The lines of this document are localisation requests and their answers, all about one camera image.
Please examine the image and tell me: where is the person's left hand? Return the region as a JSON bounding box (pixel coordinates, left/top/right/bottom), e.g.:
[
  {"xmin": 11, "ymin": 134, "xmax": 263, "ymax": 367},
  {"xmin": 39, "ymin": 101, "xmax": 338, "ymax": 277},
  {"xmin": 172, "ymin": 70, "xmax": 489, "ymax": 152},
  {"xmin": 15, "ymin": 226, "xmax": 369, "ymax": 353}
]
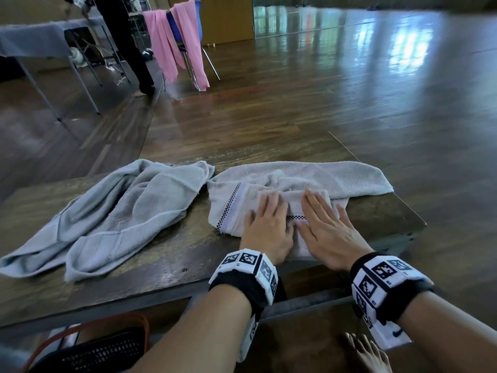
[{"xmin": 240, "ymin": 191, "xmax": 295, "ymax": 266}]

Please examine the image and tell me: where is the person's right hand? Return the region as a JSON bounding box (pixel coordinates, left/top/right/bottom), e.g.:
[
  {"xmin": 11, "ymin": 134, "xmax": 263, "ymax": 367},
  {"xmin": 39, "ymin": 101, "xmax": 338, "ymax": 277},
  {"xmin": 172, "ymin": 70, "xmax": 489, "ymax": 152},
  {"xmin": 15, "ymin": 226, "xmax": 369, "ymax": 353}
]
[{"xmin": 297, "ymin": 190, "xmax": 374, "ymax": 272}]

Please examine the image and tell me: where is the light grey smooth towel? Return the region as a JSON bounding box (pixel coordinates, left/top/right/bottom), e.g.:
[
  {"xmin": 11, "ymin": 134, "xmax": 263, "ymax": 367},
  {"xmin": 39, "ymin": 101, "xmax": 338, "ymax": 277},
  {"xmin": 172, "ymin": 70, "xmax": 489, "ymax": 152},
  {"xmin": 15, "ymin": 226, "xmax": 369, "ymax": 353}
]
[{"xmin": 0, "ymin": 159, "xmax": 215, "ymax": 283}]

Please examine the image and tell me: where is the person's right forearm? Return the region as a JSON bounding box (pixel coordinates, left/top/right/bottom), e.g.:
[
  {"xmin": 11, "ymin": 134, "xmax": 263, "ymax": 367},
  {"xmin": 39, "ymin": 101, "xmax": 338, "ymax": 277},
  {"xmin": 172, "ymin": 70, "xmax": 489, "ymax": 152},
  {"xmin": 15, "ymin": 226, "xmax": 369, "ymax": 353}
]
[{"xmin": 398, "ymin": 291, "xmax": 497, "ymax": 373}]

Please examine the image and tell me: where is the person's bare foot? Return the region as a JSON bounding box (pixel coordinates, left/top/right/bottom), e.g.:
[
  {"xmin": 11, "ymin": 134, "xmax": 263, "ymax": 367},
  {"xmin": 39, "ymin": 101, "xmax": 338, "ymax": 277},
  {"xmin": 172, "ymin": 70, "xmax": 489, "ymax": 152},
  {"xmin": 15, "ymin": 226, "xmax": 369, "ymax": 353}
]
[{"xmin": 341, "ymin": 332, "xmax": 393, "ymax": 373}]

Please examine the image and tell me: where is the black left wrist marker band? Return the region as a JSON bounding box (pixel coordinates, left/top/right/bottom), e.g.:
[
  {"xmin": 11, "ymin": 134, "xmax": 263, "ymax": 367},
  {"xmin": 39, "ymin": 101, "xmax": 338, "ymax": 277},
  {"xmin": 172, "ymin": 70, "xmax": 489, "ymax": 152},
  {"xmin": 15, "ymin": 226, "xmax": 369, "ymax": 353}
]
[{"xmin": 208, "ymin": 248, "xmax": 279, "ymax": 315}]

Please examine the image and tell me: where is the pink cloth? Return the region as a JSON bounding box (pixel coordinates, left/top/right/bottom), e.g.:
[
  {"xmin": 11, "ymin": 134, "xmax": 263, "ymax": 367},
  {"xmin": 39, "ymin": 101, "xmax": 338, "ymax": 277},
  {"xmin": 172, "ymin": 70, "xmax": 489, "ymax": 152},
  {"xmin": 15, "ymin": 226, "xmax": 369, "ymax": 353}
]
[
  {"xmin": 142, "ymin": 9, "xmax": 186, "ymax": 84},
  {"xmin": 170, "ymin": 0, "xmax": 210, "ymax": 92}
]

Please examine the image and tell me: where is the blue chair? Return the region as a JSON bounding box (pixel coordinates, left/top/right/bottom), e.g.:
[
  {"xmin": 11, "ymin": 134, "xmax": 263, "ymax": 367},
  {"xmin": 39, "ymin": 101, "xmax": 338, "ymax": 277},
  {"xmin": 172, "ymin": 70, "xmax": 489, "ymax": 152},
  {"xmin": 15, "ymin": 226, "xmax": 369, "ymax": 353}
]
[{"xmin": 163, "ymin": 0, "xmax": 221, "ymax": 92}]

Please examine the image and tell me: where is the yellow wooden door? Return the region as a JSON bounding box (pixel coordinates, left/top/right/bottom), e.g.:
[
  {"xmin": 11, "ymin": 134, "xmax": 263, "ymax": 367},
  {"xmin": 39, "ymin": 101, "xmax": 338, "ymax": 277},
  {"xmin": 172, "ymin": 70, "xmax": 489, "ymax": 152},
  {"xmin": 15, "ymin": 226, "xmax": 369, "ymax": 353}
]
[{"xmin": 167, "ymin": 0, "xmax": 255, "ymax": 45}]

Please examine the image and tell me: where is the white floor fan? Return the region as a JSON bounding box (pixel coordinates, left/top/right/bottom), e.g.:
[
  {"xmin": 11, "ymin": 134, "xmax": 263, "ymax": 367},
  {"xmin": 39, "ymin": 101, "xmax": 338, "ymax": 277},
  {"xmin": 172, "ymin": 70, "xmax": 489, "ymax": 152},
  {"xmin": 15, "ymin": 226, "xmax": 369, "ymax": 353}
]
[{"xmin": 69, "ymin": 46, "xmax": 88, "ymax": 68}]

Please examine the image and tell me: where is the grey folding table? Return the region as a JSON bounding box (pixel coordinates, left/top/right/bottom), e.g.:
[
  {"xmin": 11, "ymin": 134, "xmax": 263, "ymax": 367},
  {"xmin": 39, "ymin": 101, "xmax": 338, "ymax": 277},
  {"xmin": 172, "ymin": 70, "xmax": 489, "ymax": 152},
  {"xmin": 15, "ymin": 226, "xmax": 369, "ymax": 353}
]
[{"xmin": 0, "ymin": 17, "xmax": 131, "ymax": 123}]

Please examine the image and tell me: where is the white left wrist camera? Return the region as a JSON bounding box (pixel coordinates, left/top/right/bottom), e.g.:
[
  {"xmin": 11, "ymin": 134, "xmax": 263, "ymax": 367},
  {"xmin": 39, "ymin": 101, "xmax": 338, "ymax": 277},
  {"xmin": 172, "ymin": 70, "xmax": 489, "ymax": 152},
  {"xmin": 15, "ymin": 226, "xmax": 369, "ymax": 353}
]
[{"xmin": 237, "ymin": 312, "xmax": 260, "ymax": 364}]

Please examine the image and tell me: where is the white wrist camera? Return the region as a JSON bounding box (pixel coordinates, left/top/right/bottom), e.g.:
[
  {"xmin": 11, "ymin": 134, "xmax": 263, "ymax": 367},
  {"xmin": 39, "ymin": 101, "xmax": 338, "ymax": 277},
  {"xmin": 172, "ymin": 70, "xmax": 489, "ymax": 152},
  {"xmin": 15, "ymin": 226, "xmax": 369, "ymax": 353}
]
[
  {"xmin": 237, "ymin": 312, "xmax": 260, "ymax": 364},
  {"xmin": 364, "ymin": 310, "xmax": 412, "ymax": 351}
]

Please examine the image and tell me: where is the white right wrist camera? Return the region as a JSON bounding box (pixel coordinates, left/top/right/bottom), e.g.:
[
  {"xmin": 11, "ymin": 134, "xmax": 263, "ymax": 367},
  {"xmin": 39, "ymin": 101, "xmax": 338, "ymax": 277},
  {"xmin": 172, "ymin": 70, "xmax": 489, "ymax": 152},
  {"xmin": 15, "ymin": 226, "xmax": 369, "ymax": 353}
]
[{"xmin": 364, "ymin": 310, "xmax": 412, "ymax": 351}]

